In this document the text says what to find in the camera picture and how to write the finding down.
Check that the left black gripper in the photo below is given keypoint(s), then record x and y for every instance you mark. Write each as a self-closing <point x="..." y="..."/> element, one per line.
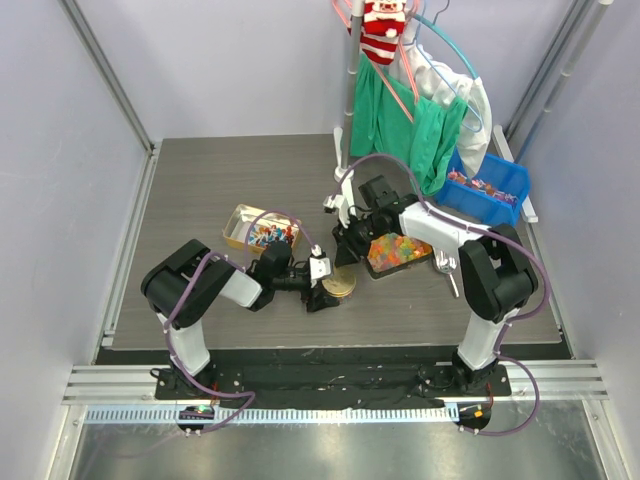
<point x="318" y="301"/>

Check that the red white striped sock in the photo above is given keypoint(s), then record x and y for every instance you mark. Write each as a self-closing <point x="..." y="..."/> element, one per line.
<point x="381" y="27"/>

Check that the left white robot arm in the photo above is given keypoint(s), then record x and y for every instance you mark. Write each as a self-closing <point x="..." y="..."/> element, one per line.
<point x="182" y="288"/>

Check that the green cloth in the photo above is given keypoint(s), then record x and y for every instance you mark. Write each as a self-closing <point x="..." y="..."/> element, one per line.
<point x="422" y="134"/>

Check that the silver metal scoop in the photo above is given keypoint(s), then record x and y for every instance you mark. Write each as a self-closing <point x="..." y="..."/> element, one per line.
<point x="446" y="265"/>

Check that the round wooden jar lid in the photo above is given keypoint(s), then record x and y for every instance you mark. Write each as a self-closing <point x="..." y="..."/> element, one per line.
<point x="343" y="279"/>

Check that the blue plastic bin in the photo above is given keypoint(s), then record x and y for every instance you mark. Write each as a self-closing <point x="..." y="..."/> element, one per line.
<point x="493" y="196"/>

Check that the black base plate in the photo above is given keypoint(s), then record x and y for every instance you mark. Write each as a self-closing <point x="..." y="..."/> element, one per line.
<point x="332" y="378"/>

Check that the white cloth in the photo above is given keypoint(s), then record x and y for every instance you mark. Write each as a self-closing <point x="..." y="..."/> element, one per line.
<point x="438" y="82"/>

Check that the white slotted cable duct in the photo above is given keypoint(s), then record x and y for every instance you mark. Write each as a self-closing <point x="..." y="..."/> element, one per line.
<point x="195" y="415"/>

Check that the gold tin of gummy candies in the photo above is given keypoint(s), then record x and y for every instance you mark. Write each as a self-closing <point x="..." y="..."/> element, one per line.
<point x="392" y="253"/>

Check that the clear glass jar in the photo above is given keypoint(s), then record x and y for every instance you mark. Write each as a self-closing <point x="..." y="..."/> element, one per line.
<point x="341" y="296"/>

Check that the white clothes rack stand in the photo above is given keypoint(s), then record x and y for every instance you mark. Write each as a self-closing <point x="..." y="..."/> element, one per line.
<point x="342" y="134"/>

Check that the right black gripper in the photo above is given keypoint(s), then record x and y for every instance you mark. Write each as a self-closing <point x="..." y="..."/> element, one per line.
<point x="350" y="250"/>

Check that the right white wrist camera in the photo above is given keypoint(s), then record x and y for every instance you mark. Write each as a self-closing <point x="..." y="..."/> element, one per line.
<point x="342" y="205"/>

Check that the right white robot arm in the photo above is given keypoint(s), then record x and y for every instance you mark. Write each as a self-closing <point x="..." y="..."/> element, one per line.
<point x="498" y="278"/>

